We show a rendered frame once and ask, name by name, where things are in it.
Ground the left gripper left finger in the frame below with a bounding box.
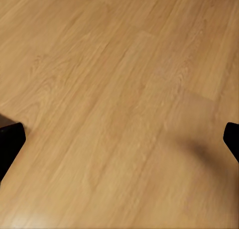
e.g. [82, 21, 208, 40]
[0, 122, 26, 182]

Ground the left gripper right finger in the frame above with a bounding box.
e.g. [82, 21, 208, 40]
[223, 122, 239, 163]

